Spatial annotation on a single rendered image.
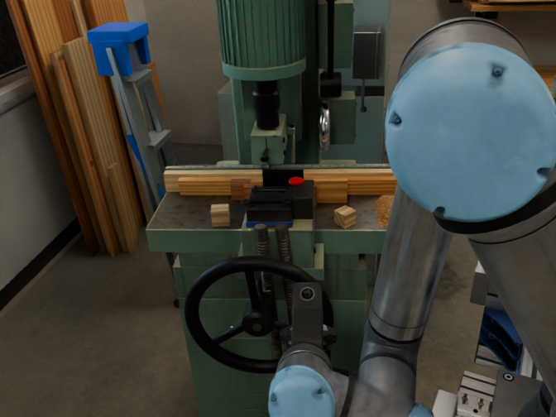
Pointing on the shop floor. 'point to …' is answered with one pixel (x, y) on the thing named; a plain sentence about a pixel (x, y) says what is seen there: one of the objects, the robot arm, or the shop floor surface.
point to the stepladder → (119, 65)
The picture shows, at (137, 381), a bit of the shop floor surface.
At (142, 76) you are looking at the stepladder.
